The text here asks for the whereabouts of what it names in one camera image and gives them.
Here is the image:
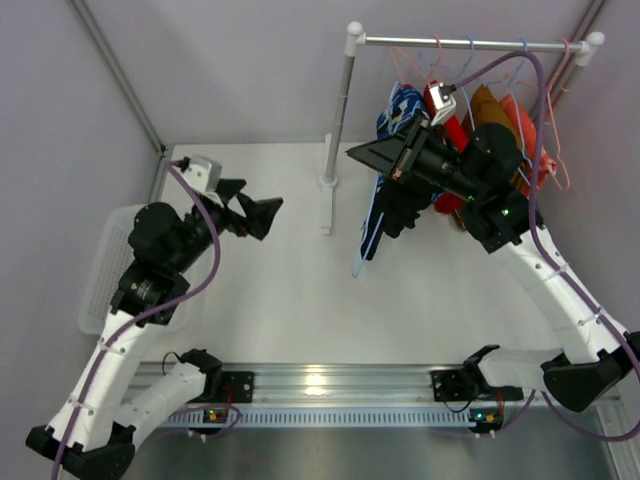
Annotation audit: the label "empty pink hanger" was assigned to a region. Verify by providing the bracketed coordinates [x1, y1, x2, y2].
[514, 38, 572, 191]

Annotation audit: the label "grey slotted cable duct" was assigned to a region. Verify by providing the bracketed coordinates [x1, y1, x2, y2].
[161, 406, 501, 429]

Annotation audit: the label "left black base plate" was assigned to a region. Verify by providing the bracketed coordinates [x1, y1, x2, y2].
[215, 371, 255, 404]

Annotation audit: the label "white plastic basket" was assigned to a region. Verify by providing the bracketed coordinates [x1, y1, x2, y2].
[78, 204, 144, 335]

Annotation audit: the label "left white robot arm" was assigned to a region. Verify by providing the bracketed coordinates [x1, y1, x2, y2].
[26, 179, 284, 479]

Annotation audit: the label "aluminium mounting rail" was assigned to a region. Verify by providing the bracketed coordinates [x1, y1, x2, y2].
[119, 362, 621, 404]

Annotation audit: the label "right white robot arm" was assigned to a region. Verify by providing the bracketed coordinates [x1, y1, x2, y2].
[346, 116, 639, 412]

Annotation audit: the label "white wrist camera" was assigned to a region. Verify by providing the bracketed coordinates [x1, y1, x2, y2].
[428, 82, 457, 126]
[177, 155, 222, 199]

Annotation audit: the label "coral orange garment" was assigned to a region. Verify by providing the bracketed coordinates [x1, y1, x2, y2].
[499, 94, 557, 179]

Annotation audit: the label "brown garment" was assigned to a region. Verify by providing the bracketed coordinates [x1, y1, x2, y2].
[451, 86, 531, 232]

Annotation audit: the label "silver clothes rack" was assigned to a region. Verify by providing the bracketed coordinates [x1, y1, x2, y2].
[319, 21, 605, 236]

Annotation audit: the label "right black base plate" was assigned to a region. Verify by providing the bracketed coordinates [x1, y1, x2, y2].
[430, 368, 497, 403]

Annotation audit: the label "pink hanger with red garment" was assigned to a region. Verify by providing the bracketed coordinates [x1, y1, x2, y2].
[429, 34, 453, 80]

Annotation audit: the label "blue white patterned shorts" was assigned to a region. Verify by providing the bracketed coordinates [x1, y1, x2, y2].
[376, 82, 431, 139]

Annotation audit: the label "red garment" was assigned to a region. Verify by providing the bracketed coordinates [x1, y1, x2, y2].
[423, 81, 475, 214]

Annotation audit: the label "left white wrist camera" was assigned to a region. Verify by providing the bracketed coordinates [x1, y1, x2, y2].
[177, 155, 222, 199]

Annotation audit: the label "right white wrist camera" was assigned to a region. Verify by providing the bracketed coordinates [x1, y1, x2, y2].
[428, 82, 457, 126]

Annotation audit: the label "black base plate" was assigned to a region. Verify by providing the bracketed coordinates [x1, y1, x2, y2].
[430, 368, 497, 403]
[215, 371, 255, 404]

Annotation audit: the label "light blue wire hanger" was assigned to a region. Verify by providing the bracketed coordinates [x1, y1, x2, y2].
[351, 174, 384, 278]

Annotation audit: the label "black trousers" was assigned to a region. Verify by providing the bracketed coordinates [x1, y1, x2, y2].
[379, 175, 441, 238]

